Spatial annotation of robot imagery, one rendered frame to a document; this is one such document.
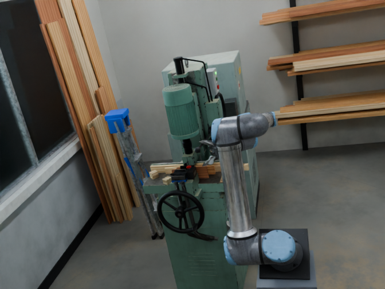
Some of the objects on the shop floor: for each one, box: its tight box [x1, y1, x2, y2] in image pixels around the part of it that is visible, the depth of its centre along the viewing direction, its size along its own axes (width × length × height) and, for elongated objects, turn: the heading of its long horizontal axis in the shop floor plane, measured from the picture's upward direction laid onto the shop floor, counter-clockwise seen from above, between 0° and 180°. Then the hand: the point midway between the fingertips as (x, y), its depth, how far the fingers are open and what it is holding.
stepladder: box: [104, 108, 165, 240], centre depth 368 cm, size 27×25×116 cm
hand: (200, 153), depth 254 cm, fingers closed on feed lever, 14 cm apart
